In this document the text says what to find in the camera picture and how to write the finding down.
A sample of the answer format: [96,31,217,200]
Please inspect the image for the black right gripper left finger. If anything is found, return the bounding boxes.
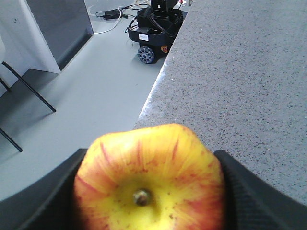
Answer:
[0,149,87,230]

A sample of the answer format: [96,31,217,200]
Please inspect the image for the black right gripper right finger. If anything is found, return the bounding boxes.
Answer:
[214,150,307,230]

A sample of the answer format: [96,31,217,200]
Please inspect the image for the red yellow apple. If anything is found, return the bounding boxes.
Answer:
[71,124,226,230]

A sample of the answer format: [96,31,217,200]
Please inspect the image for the grey stone kitchen counter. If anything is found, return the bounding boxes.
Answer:
[135,0,307,204]

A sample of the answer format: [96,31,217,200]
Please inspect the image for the dark grey leaning panel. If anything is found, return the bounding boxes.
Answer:
[27,0,93,70]

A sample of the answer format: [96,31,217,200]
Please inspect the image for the black power adapter brick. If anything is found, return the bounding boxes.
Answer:
[102,9,121,20]

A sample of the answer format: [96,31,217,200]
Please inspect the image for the black wheeled mobile robot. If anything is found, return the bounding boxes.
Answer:
[127,0,186,64]

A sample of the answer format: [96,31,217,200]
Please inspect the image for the white floor cable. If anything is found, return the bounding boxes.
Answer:
[90,9,123,35]

